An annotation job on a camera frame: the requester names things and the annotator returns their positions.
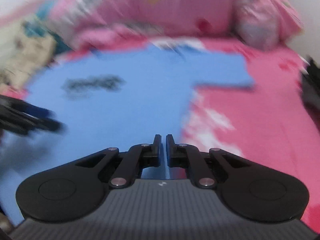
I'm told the black storage bag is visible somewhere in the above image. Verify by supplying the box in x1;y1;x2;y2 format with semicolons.
300;56;319;122

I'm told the pink floral bed sheet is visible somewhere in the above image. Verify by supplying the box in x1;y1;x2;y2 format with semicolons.
0;36;320;228

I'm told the blue t-shirt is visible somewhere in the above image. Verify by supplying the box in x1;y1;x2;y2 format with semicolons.
1;45;254;225

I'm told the beige jacket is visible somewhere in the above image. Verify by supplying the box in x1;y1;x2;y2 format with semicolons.
1;15;57;94

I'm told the pink floral quilt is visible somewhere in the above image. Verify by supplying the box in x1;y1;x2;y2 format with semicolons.
47;0;303;50

